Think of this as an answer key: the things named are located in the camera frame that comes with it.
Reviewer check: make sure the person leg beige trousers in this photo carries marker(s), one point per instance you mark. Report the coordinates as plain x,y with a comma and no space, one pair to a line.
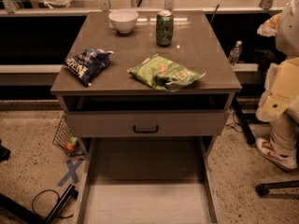
283,135

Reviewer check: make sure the blue chip bag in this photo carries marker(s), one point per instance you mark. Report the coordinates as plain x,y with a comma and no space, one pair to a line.
88,64

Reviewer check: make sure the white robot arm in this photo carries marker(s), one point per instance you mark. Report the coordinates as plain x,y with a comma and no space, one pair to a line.
287,38

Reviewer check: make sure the wire mesh basket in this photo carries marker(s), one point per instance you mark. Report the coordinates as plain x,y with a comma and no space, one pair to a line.
66,141

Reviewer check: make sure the black table leg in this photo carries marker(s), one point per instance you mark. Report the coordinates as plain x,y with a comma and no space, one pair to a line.
244,124

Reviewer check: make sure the clear plastic water bottle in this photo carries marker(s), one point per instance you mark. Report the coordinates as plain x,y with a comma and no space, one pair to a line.
235,53

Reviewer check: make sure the open bottom drawer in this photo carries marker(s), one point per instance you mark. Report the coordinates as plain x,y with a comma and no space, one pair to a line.
147,181

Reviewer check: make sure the green soda can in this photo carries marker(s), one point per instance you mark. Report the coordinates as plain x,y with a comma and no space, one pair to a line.
164,27

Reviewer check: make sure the black stand with cable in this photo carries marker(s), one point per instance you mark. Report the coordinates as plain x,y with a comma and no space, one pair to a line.
45,207

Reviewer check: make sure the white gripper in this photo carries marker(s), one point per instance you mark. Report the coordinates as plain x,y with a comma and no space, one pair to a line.
288,32

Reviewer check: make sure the closed middle drawer black handle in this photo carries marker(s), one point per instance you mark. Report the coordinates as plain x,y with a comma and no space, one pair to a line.
140,124

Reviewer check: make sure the white ceramic bowl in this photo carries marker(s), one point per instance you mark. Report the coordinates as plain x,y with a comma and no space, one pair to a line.
123,20

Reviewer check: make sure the black chair base leg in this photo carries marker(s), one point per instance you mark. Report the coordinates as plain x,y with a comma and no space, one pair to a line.
264,189

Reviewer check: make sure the grey drawer cabinet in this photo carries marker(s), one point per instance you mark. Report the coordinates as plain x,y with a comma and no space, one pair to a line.
115,90

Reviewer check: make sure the white red sneaker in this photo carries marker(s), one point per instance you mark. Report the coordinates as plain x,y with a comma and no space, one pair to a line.
267,150

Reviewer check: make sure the green jalapeno chip bag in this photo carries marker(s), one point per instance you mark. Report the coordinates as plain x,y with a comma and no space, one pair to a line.
162,74

